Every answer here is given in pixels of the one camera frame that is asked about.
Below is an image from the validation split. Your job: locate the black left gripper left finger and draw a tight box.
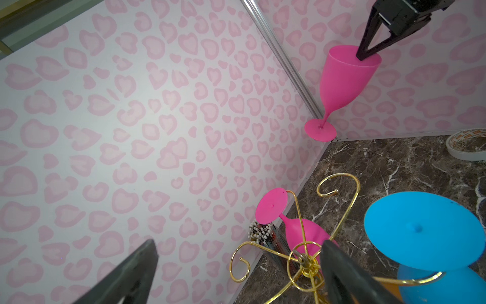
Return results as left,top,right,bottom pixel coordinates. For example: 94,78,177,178
76,239,159,304

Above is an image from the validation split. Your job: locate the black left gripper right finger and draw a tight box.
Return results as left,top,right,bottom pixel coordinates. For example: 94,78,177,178
320,240,401,303

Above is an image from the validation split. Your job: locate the pink wine glass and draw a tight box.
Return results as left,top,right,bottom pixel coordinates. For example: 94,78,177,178
305,45,382,142
255,187,330,255

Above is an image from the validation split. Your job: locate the pink wine glass back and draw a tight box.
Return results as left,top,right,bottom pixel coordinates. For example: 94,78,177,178
255,187,330,255

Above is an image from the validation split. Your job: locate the blue wine glass front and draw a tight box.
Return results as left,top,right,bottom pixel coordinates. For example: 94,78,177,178
364,192,485,303

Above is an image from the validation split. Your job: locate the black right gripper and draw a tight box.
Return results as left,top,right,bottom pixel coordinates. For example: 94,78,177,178
356,0,455,61

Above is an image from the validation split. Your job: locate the gold wire glass rack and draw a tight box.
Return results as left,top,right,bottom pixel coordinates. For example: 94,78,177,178
238,173,445,303

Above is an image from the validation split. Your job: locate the roll of tape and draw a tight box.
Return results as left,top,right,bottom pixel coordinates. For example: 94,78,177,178
445,129,485,162

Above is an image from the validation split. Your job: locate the clear cup of pencils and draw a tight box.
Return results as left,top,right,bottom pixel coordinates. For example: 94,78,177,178
248,220,291,272

